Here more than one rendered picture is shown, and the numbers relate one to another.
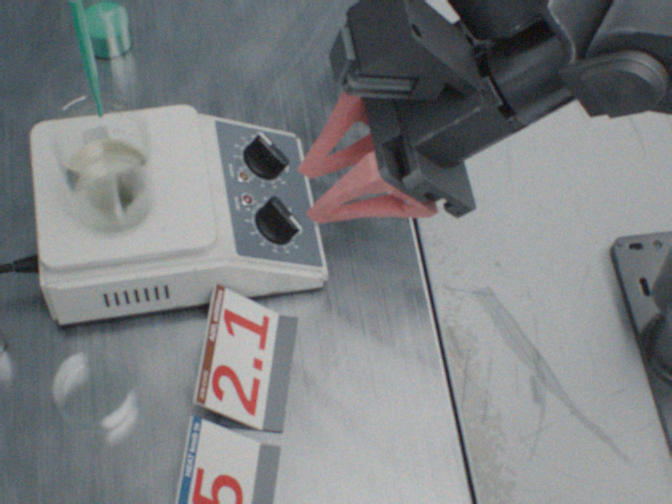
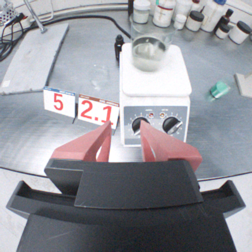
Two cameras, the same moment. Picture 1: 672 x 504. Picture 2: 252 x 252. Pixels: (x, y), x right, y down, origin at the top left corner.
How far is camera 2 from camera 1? 0.67 m
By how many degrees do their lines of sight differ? 36
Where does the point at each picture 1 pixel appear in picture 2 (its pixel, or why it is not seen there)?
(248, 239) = (132, 112)
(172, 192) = (149, 79)
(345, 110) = (163, 142)
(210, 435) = (71, 99)
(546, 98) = not seen: outside the picture
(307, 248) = (132, 139)
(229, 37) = (221, 127)
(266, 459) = (69, 118)
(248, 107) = (197, 130)
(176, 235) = (128, 79)
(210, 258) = (122, 95)
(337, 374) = not seen: hidden behind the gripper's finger
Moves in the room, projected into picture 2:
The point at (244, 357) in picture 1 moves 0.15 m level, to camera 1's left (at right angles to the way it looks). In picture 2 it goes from (97, 113) to (117, 60)
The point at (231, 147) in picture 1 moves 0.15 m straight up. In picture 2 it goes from (175, 111) to (245, 43)
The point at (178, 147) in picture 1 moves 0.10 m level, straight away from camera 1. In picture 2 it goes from (171, 84) to (219, 89)
